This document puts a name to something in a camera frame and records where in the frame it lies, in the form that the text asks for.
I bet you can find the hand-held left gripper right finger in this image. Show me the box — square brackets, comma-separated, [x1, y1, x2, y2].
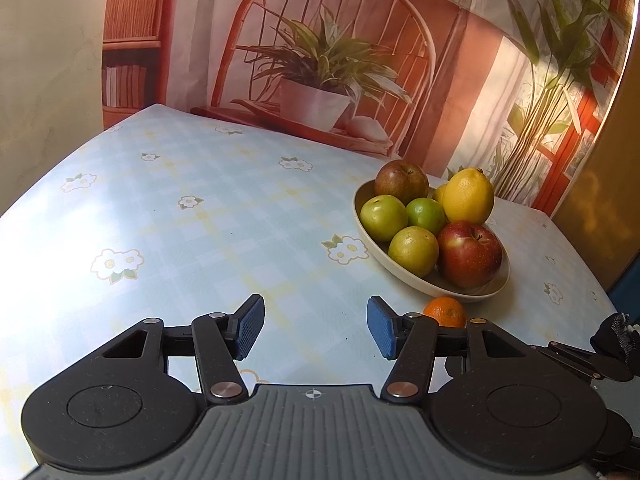
[366, 295, 532, 407]

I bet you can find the yellow-green round fruit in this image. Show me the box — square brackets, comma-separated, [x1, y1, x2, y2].
[388, 226, 441, 278]

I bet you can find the black dotted glove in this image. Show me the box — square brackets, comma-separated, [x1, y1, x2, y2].
[590, 312, 640, 361]

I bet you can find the dark blue cloth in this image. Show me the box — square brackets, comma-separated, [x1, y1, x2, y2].
[606, 255, 640, 322]

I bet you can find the bright red apple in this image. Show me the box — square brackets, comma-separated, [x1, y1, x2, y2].
[436, 220, 503, 289]

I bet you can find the small green round fruit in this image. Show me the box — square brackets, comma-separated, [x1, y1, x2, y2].
[406, 197, 447, 236]

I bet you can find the printed backdrop cloth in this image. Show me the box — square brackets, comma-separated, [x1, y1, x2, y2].
[101, 0, 636, 216]

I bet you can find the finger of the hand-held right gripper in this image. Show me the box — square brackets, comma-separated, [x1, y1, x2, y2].
[530, 341, 633, 381]

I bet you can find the green apple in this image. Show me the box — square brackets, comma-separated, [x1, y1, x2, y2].
[360, 195, 409, 243]

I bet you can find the cream round plate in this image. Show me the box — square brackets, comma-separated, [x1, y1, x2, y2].
[353, 178, 511, 303]

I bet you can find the dark red apple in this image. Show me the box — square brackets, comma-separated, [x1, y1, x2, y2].
[374, 159, 430, 206]

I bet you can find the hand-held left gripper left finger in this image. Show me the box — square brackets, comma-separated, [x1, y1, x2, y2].
[82, 294, 266, 407]

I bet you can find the large yellow lemon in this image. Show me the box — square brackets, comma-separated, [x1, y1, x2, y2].
[443, 167, 496, 226]

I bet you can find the orange mandarin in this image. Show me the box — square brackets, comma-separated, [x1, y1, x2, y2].
[422, 296, 468, 329]

